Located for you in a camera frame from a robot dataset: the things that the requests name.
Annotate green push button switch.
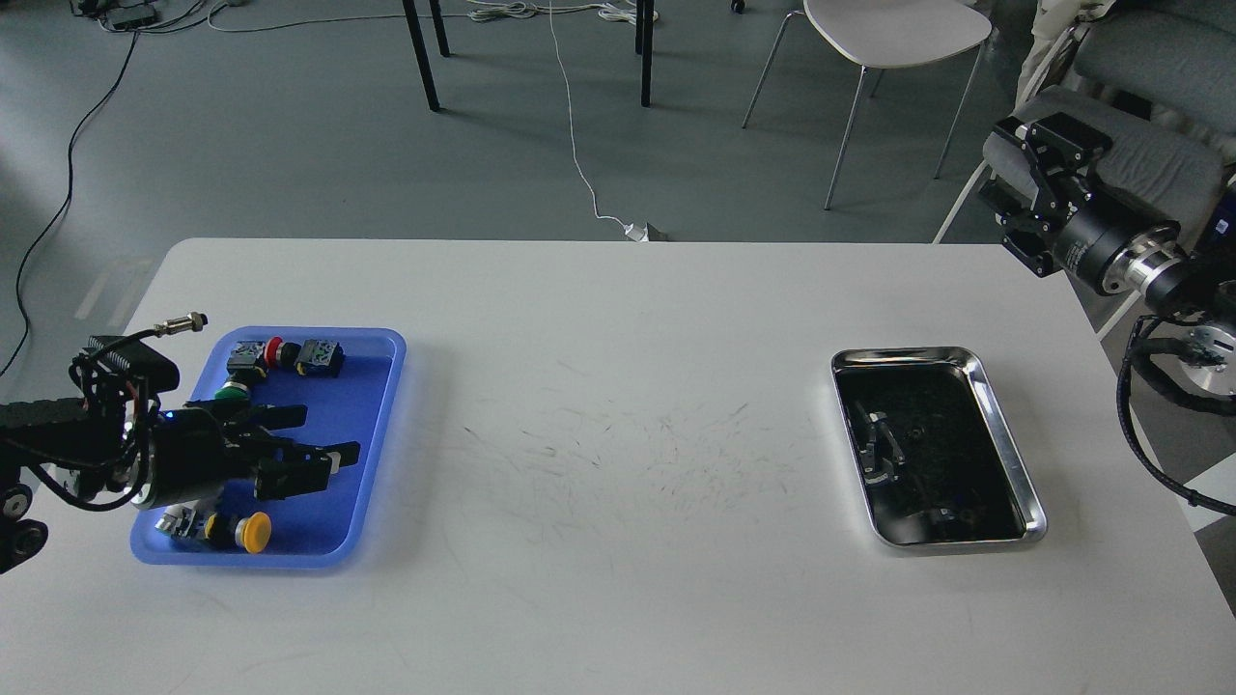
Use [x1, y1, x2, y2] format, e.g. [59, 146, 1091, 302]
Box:
[213, 378, 251, 401]

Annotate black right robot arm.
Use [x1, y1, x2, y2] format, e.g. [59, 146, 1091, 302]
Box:
[979, 113, 1234, 417]

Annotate yellow push button switch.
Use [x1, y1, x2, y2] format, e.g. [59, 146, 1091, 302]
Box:
[199, 512, 272, 554]

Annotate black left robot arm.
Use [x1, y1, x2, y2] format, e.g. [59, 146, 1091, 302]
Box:
[1, 312, 361, 570]

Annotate black table leg right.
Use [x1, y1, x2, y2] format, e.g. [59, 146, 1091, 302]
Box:
[634, 0, 655, 108]

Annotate grey upholstered chair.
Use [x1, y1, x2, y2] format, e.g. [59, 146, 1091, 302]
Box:
[1011, 1, 1235, 251]

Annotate orange white contact block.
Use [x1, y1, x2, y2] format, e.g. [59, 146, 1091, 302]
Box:
[155, 500, 216, 540]

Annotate black table leg left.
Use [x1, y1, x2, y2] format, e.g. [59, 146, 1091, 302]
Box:
[400, 0, 452, 113]

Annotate silver metal tray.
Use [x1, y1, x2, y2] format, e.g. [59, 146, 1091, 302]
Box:
[831, 345, 1048, 552]

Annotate white chair metal legs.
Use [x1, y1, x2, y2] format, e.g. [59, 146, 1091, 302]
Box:
[742, 1, 994, 210]

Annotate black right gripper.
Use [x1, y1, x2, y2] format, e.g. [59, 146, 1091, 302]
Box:
[976, 113, 1180, 296]

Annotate black yellow contact block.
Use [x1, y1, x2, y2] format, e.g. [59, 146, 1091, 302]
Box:
[293, 339, 346, 378]

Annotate black floor cable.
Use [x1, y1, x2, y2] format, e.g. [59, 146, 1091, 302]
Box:
[0, 0, 209, 378]

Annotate blue plastic tray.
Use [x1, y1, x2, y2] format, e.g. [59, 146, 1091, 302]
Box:
[129, 326, 407, 569]

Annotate red push button switch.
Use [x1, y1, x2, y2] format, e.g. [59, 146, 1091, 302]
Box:
[226, 336, 302, 373]

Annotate white floor cable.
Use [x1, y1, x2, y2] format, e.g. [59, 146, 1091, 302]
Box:
[208, 0, 669, 242]

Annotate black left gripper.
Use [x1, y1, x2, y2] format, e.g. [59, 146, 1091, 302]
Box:
[129, 401, 361, 510]

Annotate black table leg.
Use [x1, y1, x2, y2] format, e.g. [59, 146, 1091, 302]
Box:
[634, 0, 655, 108]
[400, 0, 452, 113]

